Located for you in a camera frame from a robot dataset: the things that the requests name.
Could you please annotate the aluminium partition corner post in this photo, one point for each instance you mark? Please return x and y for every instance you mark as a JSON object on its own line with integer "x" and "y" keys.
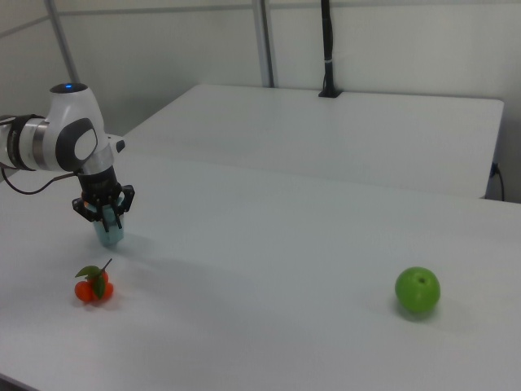
{"x": 65, "y": 45}

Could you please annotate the teal hexagonal mug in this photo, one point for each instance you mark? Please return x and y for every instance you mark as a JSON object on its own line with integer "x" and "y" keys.
{"x": 110, "y": 238}

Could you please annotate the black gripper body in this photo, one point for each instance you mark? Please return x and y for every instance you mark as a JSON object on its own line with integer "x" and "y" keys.
{"x": 99, "y": 183}

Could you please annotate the green apple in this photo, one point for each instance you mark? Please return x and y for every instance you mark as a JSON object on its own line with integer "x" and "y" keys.
{"x": 417, "y": 290}

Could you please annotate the small tangerines with leaves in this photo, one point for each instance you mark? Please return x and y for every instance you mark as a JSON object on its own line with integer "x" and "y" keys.
{"x": 83, "y": 291}

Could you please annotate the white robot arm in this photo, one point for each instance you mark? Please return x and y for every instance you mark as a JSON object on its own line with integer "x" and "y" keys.
{"x": 69, "y": 114}

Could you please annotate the black camera stand pole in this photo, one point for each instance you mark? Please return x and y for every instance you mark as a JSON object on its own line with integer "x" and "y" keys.
{"x": 327, "y": 40}

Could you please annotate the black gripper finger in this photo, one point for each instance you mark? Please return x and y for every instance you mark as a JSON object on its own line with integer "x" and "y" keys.
{"x": 128, "y": 197}
{"x": 87, "y": 212}

